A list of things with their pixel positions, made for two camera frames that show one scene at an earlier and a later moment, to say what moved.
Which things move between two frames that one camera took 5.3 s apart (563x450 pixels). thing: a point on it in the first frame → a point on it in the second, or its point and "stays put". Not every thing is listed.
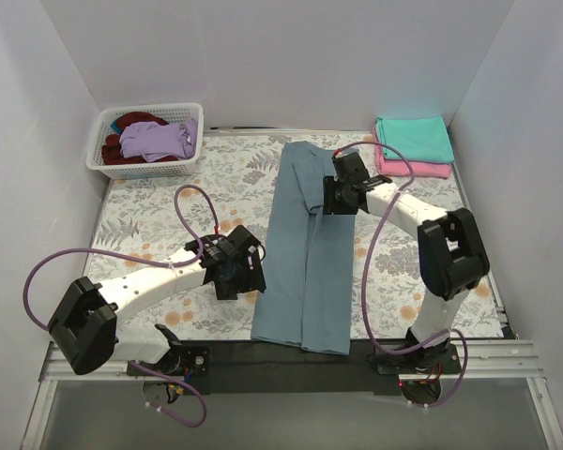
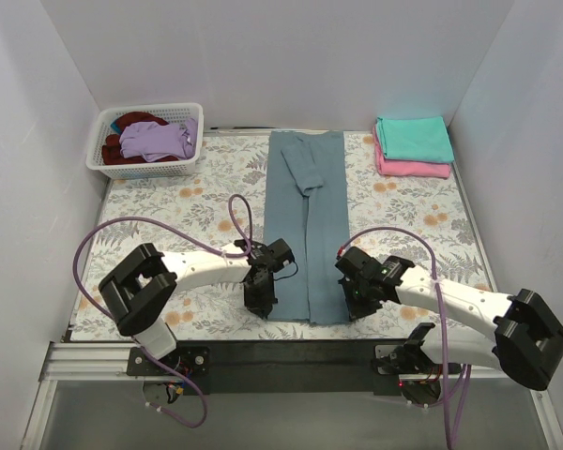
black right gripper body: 334,199 → 357,303
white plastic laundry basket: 147,142 stays put
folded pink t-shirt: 398,168 stays put
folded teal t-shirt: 419,139 stays put
